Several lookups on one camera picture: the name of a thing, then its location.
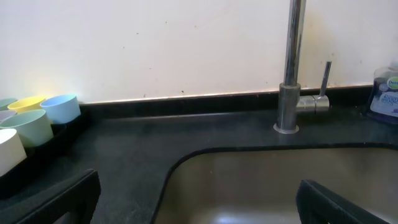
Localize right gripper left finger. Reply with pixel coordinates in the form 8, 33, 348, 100
0, 169, 102, 224

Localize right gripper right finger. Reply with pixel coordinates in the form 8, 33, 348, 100
295, 179, 391, 224

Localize white cup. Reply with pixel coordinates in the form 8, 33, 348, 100
0, 128, 28, 177

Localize black tray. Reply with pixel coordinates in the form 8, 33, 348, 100
0, 111, 91, 200

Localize green cup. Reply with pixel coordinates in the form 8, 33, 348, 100
0, 98, 18, 112
0, 108, 55, 149

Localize steel sink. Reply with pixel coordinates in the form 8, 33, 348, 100
150, 142, 398, 224

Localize blue cup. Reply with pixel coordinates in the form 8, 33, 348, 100
39, 94, 82, 125

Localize grey cup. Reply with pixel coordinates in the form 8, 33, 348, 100
0, 109, 18, 124

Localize yellow cup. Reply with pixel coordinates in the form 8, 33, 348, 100
7, 95, 47, 114

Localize steel tap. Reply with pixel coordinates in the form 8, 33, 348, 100
272, 0, 333, 135

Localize blue soap bottle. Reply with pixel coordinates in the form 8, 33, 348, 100
366, 60, 398, 125

